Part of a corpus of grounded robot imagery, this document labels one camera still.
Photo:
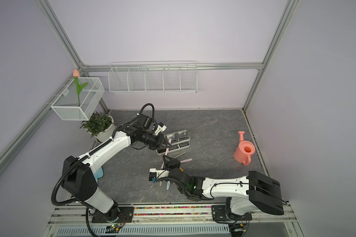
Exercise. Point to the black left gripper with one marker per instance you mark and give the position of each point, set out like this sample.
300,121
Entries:
160,140

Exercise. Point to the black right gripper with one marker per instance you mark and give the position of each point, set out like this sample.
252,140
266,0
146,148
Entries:
174,164

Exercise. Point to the pink toothbrush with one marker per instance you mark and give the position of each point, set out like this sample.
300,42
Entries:
185,161
167,150

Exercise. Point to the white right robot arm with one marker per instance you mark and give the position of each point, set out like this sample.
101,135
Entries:
249,193

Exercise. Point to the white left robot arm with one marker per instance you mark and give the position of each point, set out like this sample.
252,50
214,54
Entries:
77,182

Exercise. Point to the beige toothbrush holder tray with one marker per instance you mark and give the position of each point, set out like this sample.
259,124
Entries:
179,140

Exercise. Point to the potted green plant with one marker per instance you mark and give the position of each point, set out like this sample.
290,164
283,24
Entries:
99,126

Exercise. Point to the teal hand shovel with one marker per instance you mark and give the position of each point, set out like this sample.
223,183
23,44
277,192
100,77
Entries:
99,173

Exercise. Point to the pink watering can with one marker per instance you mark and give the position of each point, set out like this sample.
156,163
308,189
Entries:
244,151

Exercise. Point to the artificial pink tulip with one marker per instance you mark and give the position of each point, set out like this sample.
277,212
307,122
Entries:
79,87

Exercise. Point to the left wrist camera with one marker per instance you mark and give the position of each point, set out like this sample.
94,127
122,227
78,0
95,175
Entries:
160,128

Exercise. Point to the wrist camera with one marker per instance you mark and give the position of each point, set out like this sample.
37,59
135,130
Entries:
154,174
160,128

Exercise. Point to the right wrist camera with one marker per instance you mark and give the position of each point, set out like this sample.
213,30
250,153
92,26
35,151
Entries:
154,174

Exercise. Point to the long white wire shelf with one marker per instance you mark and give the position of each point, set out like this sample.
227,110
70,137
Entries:
153,77

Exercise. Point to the white wire basket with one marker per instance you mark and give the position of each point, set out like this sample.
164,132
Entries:
66,103

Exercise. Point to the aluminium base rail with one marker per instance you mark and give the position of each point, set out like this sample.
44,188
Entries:
181,219

